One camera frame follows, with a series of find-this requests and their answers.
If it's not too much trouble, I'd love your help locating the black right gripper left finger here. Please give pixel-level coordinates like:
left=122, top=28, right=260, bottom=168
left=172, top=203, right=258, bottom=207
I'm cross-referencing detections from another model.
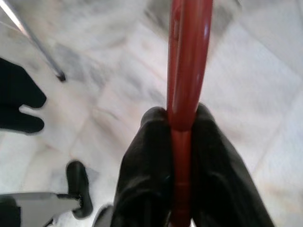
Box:
left=113, top=106, right=175, bottom=227

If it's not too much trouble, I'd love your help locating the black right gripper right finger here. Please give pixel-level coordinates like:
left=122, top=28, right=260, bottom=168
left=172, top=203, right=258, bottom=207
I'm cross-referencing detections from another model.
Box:
left=189, top=103, right=276, bottom=227

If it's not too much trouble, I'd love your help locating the red plastic hanger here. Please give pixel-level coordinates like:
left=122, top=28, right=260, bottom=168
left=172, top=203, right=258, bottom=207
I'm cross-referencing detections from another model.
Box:
left=165, top=0, right=214, bottom=227

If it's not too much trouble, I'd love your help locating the robot right leg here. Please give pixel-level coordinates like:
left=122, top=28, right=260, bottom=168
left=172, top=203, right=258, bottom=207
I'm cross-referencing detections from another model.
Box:
left=91, top=205, right=115, bottom=227

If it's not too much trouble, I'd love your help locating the robot leg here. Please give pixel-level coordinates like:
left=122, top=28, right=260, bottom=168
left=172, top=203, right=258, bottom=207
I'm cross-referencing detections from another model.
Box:
left=0, top=160, right=93, bottom=227
left=91, top=205, right=115, bottom=227

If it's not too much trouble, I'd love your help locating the robot left leg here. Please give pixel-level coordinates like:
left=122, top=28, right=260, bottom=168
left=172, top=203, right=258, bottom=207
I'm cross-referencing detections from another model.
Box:
left=0, top=160, right=93, bottom=227

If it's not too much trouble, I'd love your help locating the black shirt green logo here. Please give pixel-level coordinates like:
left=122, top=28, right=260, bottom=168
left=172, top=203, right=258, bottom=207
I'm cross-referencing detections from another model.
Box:
left=0, top=58, right=47, bottom=136

